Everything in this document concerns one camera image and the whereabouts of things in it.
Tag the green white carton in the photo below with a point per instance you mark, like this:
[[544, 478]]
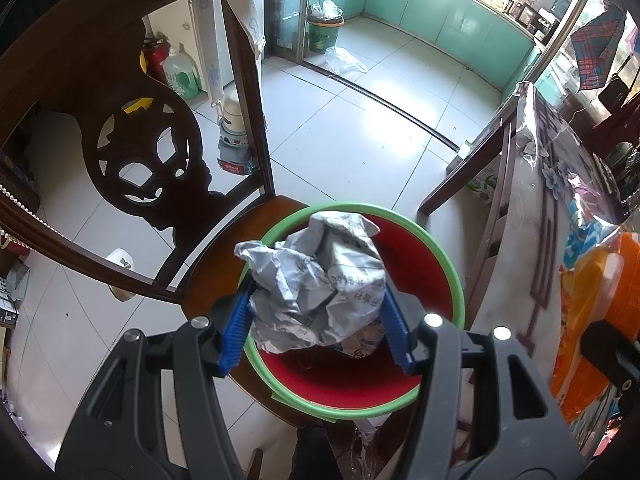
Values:
[[484, 177]]

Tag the black kitchen appliance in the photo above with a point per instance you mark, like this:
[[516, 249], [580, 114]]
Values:
[[527, 14]]

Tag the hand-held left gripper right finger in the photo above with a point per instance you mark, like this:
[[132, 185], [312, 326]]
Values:
[[397, 325]]

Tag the red fire extinguisher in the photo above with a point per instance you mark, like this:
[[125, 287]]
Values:
[[156, 62]]

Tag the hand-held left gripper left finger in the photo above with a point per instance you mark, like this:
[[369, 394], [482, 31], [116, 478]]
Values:
[[236, 332]]

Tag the white slipper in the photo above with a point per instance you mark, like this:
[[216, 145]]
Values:
[[121, 265]]

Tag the clear plastic bag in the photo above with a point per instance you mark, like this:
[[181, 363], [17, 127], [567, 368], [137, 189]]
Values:
[[345, 60]]

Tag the green detergent jug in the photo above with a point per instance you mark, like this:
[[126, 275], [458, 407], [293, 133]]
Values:
[[181, 77]]

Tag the glass sliding door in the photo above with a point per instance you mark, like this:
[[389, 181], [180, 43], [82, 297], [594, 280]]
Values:
[[290, 5]]

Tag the red basin green rim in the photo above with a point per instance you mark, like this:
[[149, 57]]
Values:
[[350, 380]]

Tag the teal kitchen cabinets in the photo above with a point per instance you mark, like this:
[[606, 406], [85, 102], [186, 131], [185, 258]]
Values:
[[465, 15]]

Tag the yellow plastic item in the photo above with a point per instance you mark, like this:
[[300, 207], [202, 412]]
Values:
[[137, 106]]

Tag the wooden table frame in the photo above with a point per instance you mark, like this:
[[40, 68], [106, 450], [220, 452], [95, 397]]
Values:
[[480, 175]]

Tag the cream thermos flask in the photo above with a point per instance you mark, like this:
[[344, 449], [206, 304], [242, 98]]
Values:
[[234, 112]]

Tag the blue snack packet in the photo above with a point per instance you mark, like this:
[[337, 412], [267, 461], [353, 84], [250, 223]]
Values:
[[587, 237]]

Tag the person's dark trouser leg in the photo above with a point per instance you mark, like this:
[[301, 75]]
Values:
[[312, 455]]

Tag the table with patterned cloth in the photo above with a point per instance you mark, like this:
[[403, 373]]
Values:
[[530, 270]]

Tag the black handbag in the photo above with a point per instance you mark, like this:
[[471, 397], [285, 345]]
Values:
[[614, 92]]

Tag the dark wooden chair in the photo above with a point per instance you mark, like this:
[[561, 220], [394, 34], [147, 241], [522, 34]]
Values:
[[145, 95]]

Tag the green trash bucket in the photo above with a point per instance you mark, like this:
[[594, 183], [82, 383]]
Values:
[[324, 37]]

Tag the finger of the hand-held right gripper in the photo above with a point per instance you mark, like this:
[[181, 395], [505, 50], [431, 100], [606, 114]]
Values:
[[612, 347]]

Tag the white refrigerator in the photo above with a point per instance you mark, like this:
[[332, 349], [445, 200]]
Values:
[[210, 35]]

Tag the orange snack packet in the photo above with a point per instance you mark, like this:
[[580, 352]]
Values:
[[585, 290]]

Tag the plaid cloth hanging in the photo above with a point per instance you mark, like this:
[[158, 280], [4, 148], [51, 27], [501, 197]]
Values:
[[597, 50]]

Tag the grey paper ball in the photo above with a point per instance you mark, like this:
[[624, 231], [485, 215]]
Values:
[[310, 280]]

